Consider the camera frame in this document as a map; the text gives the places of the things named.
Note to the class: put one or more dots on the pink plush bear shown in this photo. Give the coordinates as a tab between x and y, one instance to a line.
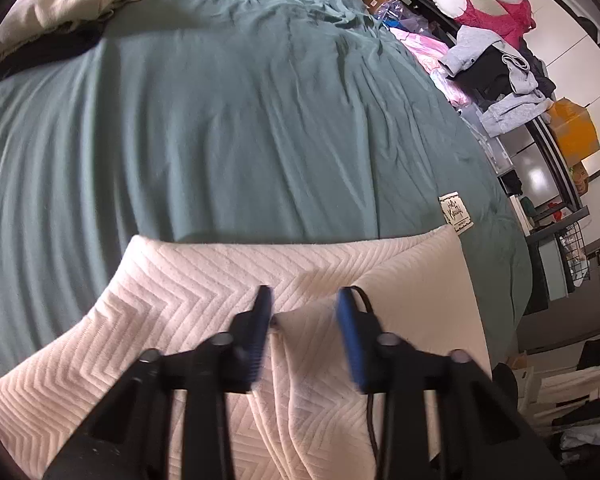
500	15

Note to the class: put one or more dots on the black garment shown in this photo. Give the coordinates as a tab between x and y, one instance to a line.
485	72

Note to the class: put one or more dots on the folded cream garment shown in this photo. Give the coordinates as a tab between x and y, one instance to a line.
55	0

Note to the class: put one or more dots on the white wardrobe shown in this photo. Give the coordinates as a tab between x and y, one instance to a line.
570	50

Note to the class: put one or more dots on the brown cardboard box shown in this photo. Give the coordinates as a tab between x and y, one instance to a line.
579	177

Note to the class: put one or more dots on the teal duvet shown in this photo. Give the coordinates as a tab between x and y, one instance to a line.
205	135

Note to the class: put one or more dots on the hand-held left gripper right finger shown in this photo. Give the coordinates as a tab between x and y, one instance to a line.
350	340

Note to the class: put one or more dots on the pink cloth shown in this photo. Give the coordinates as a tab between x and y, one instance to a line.
425	50

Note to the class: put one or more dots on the clear plastic storage box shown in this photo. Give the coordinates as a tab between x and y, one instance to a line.
490	145

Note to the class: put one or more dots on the orange box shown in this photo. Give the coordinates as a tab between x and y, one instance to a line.
575	132

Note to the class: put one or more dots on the cream chevron quilted pants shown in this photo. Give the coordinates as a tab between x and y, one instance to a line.
180	285

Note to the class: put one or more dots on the dark cloth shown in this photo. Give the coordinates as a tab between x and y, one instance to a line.
45	50

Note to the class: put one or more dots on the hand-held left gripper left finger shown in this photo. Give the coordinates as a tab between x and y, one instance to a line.
259	330

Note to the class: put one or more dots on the clear plastic bag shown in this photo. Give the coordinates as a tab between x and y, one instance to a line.
397	17

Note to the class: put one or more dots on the white printed duvet label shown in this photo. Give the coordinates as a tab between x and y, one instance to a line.
455	212

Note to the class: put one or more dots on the black metal rack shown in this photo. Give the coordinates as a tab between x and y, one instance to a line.
550	147

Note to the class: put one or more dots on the dark jacket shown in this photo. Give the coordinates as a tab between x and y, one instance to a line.
537	72

